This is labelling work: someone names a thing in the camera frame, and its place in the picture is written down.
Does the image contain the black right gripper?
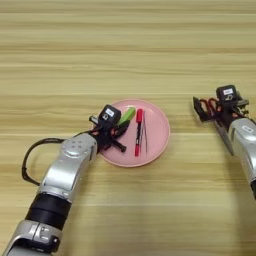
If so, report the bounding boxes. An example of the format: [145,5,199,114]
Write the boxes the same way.
[192,96,250,129]

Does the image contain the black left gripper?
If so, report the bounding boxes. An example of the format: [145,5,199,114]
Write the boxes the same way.
[89,116,132,154]

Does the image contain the green marker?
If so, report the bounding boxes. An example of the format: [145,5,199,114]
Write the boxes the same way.
[117,106,137,127]

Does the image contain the red handled scissors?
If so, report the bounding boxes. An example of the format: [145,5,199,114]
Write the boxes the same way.
[205,97,235,157]

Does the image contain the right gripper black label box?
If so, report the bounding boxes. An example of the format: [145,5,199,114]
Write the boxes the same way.
[215,84,238,103]

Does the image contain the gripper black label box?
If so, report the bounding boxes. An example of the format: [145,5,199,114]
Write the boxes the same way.
[215,84,238,103]
[98,104,122,130]

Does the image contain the red marker pen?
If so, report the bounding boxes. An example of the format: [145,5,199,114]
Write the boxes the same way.
[134,108,144,158]

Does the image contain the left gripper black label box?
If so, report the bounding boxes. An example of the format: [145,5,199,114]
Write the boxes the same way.
[98,104,122,130]

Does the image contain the black tweezers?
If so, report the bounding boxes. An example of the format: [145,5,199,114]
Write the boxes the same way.
[139,111,149,154]

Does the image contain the pink round plate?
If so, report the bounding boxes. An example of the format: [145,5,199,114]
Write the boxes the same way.
[98,98,171,168]

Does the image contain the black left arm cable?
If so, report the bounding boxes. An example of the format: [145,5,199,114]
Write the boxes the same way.
[21,128,98,187]

